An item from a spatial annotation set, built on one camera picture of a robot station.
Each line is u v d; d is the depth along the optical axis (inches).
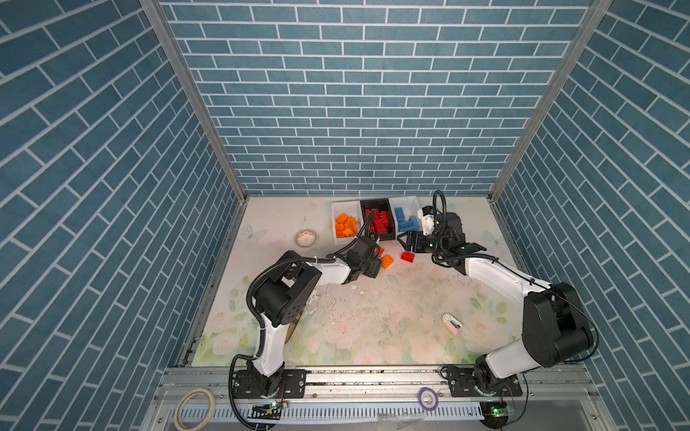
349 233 40.4
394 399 28.5
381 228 42.3
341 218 43.5
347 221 42.8
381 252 38.9
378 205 45.9
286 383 28.8
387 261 38.7
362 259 30.4
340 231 41.3
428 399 28.4
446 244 27.3
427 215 31.5
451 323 33.1
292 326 32.2
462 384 28.8
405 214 44.1
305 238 42.2
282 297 20.4
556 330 17.5
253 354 23.1
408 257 39.0
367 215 44.2
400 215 43.9
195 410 27.8
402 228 41.3
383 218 43.8
